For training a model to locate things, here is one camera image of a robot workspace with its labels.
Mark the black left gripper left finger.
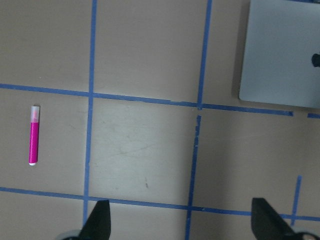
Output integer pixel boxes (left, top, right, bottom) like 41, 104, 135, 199
78, 200, 111, 240

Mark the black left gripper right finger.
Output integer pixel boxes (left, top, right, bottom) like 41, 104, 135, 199
251, 197, 300, 240

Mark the silver closed laptop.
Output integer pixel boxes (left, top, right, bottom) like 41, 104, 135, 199
239, 0, 320, 109

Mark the pink highlighter pen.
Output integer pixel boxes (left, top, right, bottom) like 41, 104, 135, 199
28, 105, 40, 166

